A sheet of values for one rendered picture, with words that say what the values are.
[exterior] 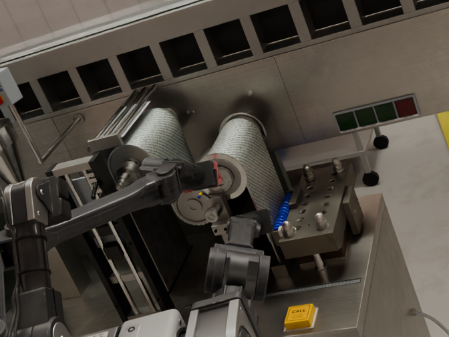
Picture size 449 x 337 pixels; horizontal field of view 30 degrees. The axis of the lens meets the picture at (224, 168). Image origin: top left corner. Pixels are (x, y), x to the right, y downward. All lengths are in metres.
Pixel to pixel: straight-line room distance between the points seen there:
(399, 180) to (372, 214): 2.08
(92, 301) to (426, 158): 2.54
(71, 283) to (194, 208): 0.61
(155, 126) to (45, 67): 0.48
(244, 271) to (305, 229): 1.01
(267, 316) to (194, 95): 0.74
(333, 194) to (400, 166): 2.33
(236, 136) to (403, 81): 0.50
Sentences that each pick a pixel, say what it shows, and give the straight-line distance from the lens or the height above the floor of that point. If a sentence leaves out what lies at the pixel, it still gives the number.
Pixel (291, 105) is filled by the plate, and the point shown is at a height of 1.28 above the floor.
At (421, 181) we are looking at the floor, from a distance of 4.59.
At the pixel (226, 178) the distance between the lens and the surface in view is 2.30.
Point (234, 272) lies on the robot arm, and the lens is 1.37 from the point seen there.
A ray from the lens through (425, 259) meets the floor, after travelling 3.97.
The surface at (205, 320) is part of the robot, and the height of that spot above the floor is 1.50.
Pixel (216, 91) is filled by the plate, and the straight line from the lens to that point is 2.59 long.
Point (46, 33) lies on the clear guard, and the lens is 2.69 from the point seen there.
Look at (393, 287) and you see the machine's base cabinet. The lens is 2.61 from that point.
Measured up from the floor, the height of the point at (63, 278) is 0.98.
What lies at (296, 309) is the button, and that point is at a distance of 2.25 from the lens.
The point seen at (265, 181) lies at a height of 1.14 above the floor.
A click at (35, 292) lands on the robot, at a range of 1.29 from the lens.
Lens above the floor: 2.17
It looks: 23 degrees down
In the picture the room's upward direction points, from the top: 23 degrees counter-clockwise
